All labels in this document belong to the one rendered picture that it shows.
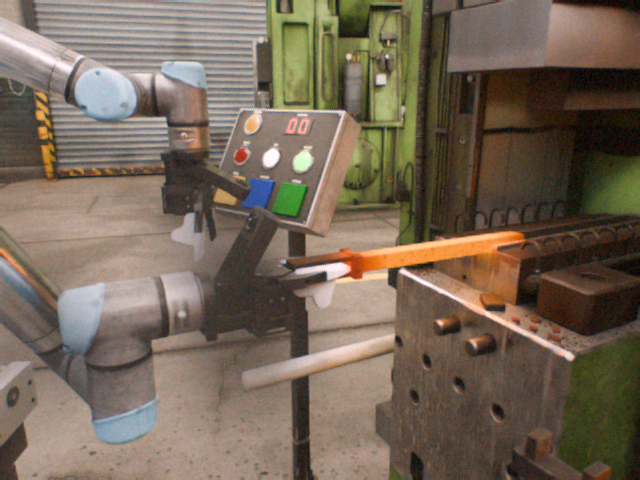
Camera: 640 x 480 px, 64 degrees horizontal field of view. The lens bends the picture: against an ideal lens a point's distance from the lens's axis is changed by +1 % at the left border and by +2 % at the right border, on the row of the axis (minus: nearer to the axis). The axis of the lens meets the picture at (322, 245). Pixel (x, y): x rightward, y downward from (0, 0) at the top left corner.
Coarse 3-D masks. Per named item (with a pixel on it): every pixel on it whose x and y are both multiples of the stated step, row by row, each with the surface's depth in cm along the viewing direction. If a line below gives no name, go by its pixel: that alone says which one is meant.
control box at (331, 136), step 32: (256, 128) 127; (320, 128) 116; (352, 128) 117; (224, 160) 131; (256, 160) 124; (288, 160) 118; (320, 160) 113; (320, 192) 111; (288, 224) 114; (320, 224) 113
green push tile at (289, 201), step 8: (288, 184) 115; (296, 184) 114; (280, 192) 116; (288, 192) 114; (296, 192) 113; (304, 192) 112; (280, 200) 115; (288, 200) 114; (296, 200) 112; (280, 208) 114; (288, 208) 113; (296, 208) 112; (296, 216) 111
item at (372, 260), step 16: (448, 240) 81; (464, 240) 81; (480, 240) 81; (496, 240) 83; (512, 240) 85; (320, 256) 71; (336, 256) 71; (352, 256) 71; (368, 256) 72; (384, 256) 73; (400, 256) 75; (416, 256) 76; (432, 256) 77; (448, 256) 79; (352, 272) 71
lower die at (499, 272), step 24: (576, 216) 110; (600, 216) 106; (552, 240) 87; (600, 240) 88; (624, 240) 89; (456, 264) 91; (480, 264) 85; (504, 264) 81; (528, 264) 79; (552, 264) 81; (480, 288) 86; (504, 288) 81
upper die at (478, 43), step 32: (512, 0) 73; (544, 0) 68; (576, 0) 69; (608, 0) 72; (480, 32) 79; (512, 32) 74; (544, 32) 69; (576, 32) 71; (608, 32) 74; (448, 64) 86; (480, 64) 80; (512, 64) 74; (544, 64) 70; (576, 64) 72; (608, 64) 75
